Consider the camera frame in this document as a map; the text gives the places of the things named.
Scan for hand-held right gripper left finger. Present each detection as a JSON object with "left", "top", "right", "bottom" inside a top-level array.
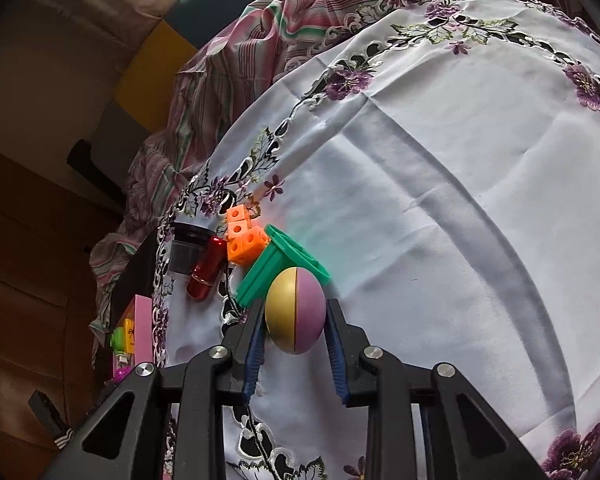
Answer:
[{"left": 45, "top": 300, "right": 268, "bottom": 480}]

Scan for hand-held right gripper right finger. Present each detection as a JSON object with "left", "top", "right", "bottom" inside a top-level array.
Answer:
[{"left": 324, "top": 299, "right": 551, "bottom": 480}]

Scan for yellow half egg shell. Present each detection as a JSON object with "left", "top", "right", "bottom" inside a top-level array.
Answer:
[{"left": 265, "top": 267, "right": 298, "bottom": 356}]

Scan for purple half egg shell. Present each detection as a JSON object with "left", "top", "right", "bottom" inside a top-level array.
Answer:
[{"left": 292, "top": 269, "right": 327, "bottom": 356}]

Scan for green flanged plastic toy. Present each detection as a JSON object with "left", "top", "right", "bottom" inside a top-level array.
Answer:
[{"left": 236, "top": 225, "right": 331, "bottom": 308}]

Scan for red glossy capsule case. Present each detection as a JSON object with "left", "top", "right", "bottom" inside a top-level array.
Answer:
[{"left": 186, "top": 234, "right": 228, "bottom": 301}]

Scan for orange cube blocks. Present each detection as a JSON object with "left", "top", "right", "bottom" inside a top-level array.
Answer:
[{"left": 226, "top": 205, "right": 271, "bottom": 267}]

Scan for grey jar with black lid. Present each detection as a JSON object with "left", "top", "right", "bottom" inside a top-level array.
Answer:
[{"left": 171, "top": 220, "right": 216, "bottom": 278}]

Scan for pink cardboard box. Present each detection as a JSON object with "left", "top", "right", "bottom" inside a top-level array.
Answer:
[{"left": 111, "top": 295, "right": 156, "bottom": 386}]

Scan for light green round toy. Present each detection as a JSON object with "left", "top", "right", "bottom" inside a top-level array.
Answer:
[{"left": 110, "top": 325, "right": 131, "bottom": 367}]

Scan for white embroidered floral tablecloth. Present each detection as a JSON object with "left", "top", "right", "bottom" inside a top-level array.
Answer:
[{"left": 150, "top": 0, "right": 600, "bottom": 480}]

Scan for black striped slipper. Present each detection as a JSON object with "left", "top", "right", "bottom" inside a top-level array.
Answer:
[{"left": 27, "top": 390, "right": 76, "bottom": 448}]

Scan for wooden wardrobe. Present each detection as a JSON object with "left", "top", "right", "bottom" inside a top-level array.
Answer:
[{"left": 0, "top": 140, "right": 126, "bottom": 480}]

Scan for pink green striped blanket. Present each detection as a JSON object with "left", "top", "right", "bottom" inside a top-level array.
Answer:
[{"left": 89, "top": 0, "right": 426, "bottom": 336}]

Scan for grey yellow blue headboard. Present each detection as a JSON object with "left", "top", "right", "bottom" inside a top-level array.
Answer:
[{"left": 87, "top": 0, "right": 276, "bottom": 181}]

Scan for pale pink curtain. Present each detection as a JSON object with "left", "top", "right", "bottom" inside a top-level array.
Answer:
[{"left": 0, "top": 0, "right": 201, "bottom": 136}]

